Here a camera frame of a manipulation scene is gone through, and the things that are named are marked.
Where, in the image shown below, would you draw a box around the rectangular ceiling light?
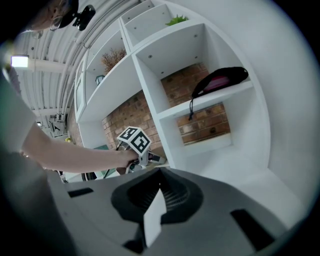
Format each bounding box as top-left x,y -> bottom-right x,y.
10,55 -> 30,69

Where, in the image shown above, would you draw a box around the person's head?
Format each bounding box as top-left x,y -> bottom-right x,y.
29,0 -> 80,32

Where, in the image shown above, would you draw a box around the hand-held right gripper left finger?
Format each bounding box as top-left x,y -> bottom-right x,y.
110,167 -> 161,224

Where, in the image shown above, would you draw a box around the green leafy plant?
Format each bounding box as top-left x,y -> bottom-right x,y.
164,14 -> 190,27

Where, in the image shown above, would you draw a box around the black head-worn camera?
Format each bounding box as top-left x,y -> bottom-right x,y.
71,4 -> 97,32

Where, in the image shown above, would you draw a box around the white shelf unit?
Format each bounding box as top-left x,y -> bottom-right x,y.
74,0 -> 272,181

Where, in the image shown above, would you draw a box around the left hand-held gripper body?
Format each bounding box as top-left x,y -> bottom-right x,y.
116,126 -> 167,175

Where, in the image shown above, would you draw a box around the dried brown plant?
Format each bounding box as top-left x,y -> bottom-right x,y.
100,47 -> 127,75

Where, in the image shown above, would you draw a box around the white item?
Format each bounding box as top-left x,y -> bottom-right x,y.
143,187 -> 166,249

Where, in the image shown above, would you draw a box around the eyeglasses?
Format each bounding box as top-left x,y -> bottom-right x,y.
48,14 -> 70,32

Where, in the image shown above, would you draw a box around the black drawstring pouch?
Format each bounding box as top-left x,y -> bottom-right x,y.
187,66 -> 250,121

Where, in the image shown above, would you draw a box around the person's grey shirt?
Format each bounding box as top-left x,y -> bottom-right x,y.
0,66 -> 74,256

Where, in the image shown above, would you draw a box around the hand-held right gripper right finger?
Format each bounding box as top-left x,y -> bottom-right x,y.
159,167 -> 204,225

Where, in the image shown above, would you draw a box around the person's left forearm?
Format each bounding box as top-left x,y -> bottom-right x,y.
20,119 -> 140,176

